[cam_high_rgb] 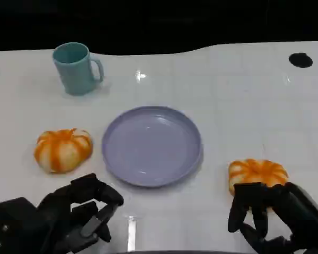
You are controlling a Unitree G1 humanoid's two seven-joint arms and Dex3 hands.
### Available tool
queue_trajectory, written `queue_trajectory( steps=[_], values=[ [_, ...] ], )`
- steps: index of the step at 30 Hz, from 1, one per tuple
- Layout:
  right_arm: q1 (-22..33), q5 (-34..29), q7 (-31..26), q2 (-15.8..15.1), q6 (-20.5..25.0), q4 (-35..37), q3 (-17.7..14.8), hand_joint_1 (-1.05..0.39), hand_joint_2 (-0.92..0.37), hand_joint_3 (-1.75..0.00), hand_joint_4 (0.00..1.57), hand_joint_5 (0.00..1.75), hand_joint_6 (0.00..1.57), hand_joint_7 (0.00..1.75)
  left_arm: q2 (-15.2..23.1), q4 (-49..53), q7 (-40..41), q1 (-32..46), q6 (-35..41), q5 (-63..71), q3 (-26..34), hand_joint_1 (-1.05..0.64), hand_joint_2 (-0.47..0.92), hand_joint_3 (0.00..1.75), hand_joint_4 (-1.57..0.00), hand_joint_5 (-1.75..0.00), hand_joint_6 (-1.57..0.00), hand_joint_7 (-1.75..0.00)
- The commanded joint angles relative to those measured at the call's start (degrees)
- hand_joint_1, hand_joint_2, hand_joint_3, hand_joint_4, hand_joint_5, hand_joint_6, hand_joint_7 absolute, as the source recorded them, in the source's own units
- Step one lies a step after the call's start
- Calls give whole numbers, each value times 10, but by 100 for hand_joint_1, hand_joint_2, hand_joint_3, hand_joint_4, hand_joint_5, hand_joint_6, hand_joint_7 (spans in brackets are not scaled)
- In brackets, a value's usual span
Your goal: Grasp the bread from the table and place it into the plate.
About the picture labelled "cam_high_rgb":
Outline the lilac plate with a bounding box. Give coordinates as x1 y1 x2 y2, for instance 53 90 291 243
101 105 203 188

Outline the black round table grommet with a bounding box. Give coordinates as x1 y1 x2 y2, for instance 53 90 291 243
288 52 313 68

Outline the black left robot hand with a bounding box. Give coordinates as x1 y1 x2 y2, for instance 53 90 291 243
36 173 125 254

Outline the orange white toy bread roll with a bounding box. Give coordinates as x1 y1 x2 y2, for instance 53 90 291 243
228 158 290 212
33 128 94 175

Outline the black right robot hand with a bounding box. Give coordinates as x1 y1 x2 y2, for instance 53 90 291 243
227 182 318 254

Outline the pale green mug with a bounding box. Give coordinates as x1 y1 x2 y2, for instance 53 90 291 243
52 42 105 96

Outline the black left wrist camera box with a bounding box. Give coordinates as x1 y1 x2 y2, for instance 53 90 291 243
0 196 47 254

